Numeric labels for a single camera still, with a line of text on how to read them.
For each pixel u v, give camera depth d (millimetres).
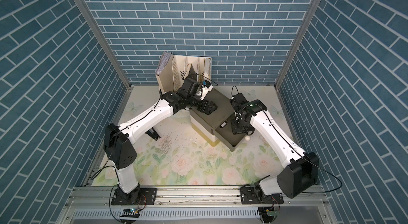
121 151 458
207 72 906
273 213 696
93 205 733
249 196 737
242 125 643
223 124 813
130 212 722
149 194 743
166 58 951
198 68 1054
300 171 398
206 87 722
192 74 1039
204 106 716
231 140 730
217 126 788
